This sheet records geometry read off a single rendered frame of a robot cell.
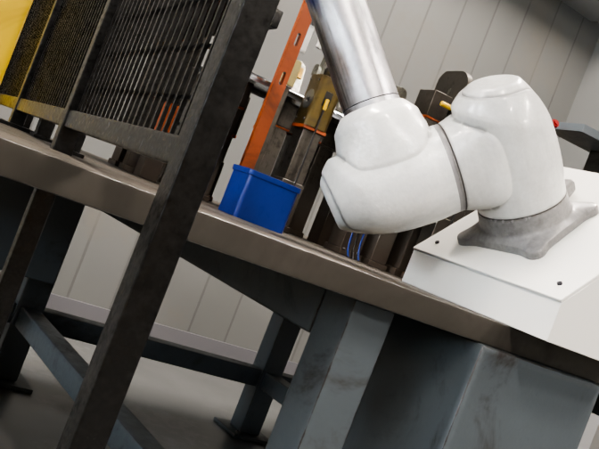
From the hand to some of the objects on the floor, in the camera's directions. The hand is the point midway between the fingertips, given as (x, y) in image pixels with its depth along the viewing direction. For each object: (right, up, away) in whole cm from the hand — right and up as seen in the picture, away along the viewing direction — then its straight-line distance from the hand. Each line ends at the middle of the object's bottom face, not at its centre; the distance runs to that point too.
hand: (312, 44), depth 212 cm
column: (+5, -124, -56) cm, 136 cm away
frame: (-20, -114, +6) cm, 116 cm away
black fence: (-76, -92, -51) cm, 130 cm away
